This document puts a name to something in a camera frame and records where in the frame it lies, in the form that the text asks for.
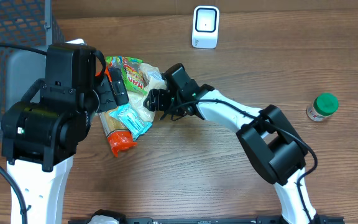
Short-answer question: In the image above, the teal snack packet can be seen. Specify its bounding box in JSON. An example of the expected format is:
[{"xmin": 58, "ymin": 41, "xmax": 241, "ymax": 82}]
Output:
[{"xmin": 109, "ymin": 103, "xmax": 152, "ymax": 141}]

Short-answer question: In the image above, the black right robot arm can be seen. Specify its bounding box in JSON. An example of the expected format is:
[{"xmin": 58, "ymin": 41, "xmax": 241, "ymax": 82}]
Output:
[{"xmin": 143, "ymin": 63, "xmax": 317, "ymax": 223}]

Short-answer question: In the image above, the green snack packet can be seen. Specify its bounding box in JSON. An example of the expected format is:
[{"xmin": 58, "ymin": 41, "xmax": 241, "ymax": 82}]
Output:
[{"xmin": 106, "ymin": 56, "xmax": 146, "ymax": 95}]

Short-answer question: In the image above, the green lid jar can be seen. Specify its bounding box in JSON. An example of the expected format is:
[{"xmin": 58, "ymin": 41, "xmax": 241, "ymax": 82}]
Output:
[{"xmin": 306, "ymin": 93, "xmax": 339, "ymax": 122}]

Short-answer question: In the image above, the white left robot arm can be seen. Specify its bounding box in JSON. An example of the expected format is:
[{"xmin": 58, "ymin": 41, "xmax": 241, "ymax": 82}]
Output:
[{"xmin": 1, "ymin": 42, "xmax": 128, "ymax": 223}]

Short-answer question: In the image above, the white barcode scanner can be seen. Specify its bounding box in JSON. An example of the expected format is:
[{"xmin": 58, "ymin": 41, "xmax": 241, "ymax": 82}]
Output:
[{"xmin": 191, "ymin": 5, "xmax": 220, "ymax": 49}]

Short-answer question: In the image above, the red snack packet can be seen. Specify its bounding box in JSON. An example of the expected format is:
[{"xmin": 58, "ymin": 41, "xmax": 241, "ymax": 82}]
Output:
[{"xmin": 96, "ymin": 68, "xmax": 137, "ymax": 157}]

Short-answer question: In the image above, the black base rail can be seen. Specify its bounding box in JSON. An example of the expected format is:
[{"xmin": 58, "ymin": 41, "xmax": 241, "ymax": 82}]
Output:
[{"xmin": 68, "ymin": 208, "xmax": 346, "ymax": 224}]

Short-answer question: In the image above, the beige paper bag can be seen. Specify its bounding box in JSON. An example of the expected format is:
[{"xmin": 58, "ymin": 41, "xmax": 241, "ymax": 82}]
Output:
[{"xmin": 128, "ymin": 63, "xmax": 167, "ymax": 123}]

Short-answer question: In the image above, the dark grey plastic basket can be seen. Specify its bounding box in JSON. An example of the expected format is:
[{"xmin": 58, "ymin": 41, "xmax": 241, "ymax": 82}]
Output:
[{"xmin": 0, "ymin": 0, "xmax": 65, "ymax": 140}]

